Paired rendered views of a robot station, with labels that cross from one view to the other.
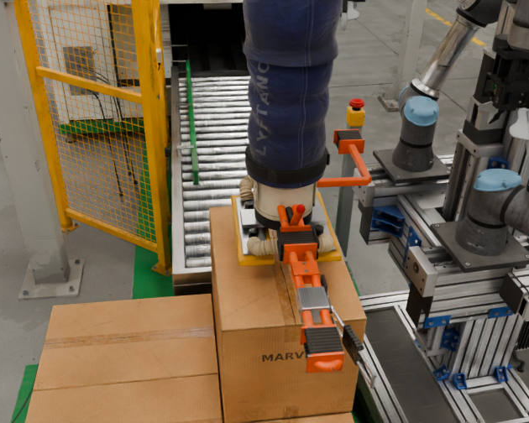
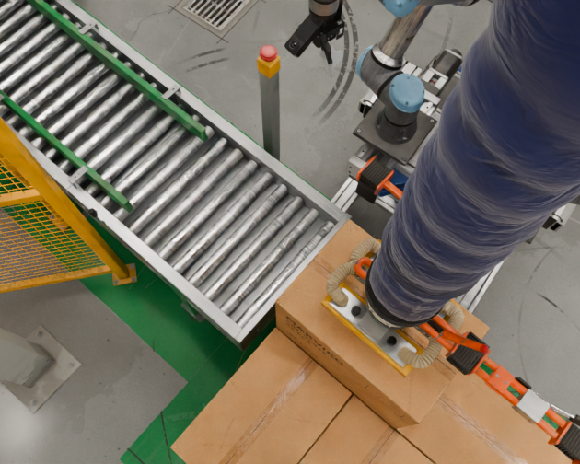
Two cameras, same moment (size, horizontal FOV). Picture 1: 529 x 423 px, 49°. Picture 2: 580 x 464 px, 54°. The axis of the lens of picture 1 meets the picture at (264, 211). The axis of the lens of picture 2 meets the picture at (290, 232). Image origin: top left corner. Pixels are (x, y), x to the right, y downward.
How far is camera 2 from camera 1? 1.59 m
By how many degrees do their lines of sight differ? 42
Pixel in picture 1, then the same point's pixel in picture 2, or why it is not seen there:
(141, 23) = (11, 145)
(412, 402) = not seen: hidden behind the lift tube
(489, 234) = not seen: hidden behind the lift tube
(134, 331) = (261, 412)
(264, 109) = (426, 306)
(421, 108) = (412, 97)
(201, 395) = (361, 421)
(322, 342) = (579, 445)
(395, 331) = (377, 214)
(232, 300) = (398, 390)
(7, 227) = not seen: outside the picture
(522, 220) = (578, 201)
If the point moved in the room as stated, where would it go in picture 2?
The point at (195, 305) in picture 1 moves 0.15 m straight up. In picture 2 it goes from (276, 350) to (276, 342)
